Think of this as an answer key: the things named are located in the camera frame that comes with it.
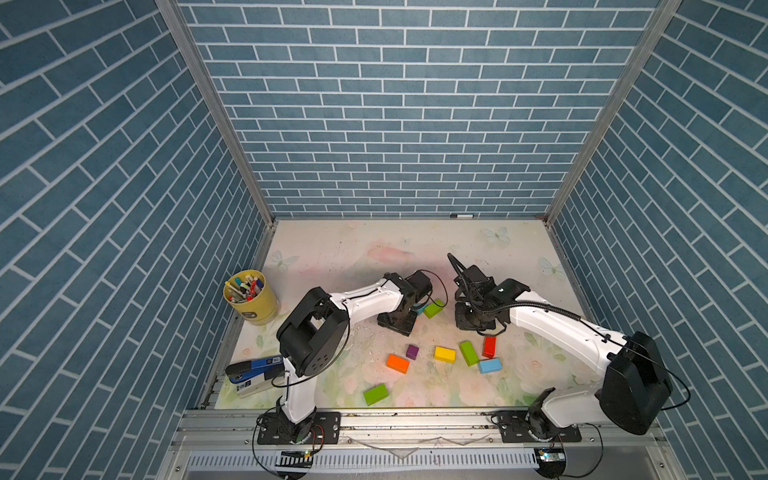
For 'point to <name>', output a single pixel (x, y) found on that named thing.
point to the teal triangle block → (421, 310)
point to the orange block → (397, 363)
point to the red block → (489, 347)
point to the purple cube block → (412, 352)
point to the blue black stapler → (254, 376)
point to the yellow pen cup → (248, 294)
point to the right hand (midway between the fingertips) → (461, 323)
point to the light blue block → (490, 365)
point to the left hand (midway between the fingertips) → (405, 330)
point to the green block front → (376, 393)
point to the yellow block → (445, 355)
